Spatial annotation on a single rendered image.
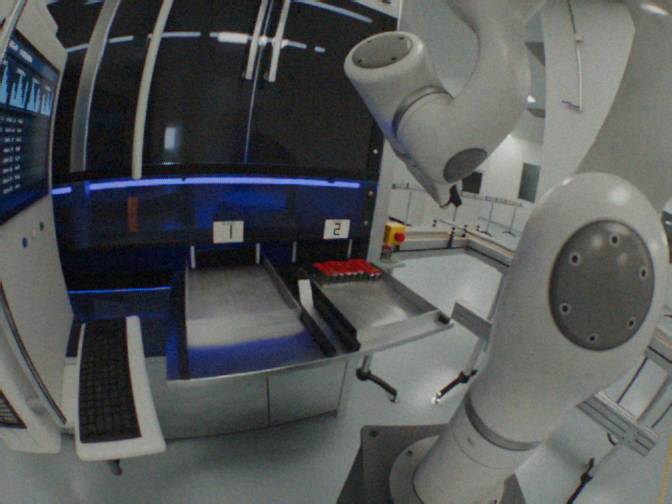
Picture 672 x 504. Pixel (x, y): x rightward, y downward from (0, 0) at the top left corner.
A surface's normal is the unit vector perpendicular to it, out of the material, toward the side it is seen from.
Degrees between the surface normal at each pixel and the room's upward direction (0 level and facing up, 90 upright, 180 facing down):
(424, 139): 98
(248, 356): 0
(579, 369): 125
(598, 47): 90
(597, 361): 118
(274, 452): 0
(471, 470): 90
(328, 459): 0
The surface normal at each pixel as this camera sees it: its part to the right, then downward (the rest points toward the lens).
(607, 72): -0.88, 0.05
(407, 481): 0.12, -0.94
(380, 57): -0.46, -0.22
